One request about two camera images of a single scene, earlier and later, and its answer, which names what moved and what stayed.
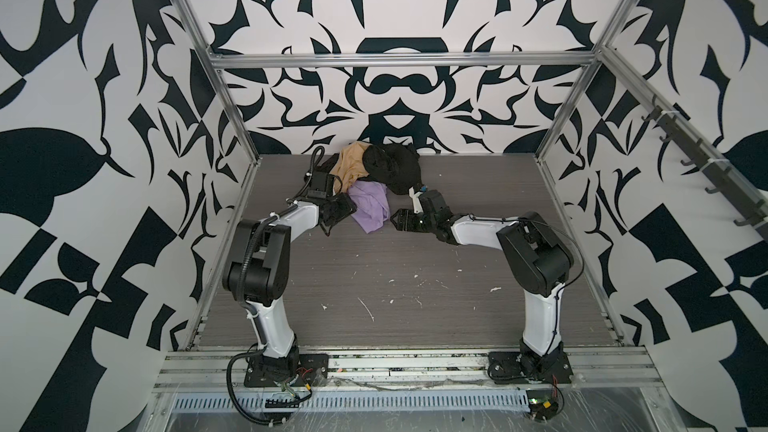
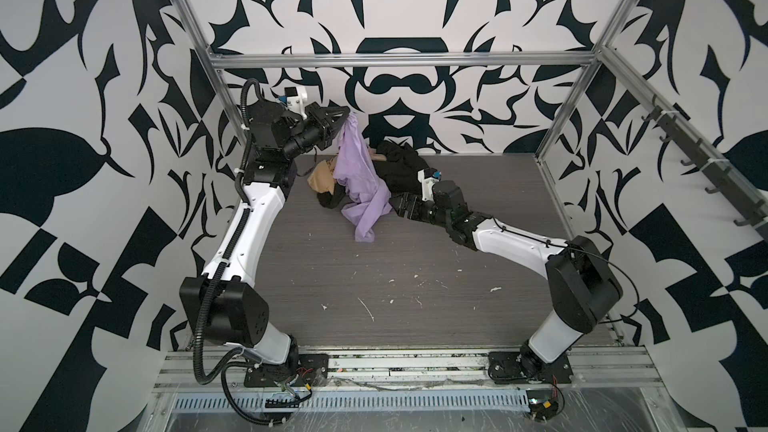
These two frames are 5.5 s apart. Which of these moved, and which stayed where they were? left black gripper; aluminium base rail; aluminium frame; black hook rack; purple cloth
Moved: purple cloth; left black gripper
Stayed: aluminium base rail; aluminium frame; black hook rack
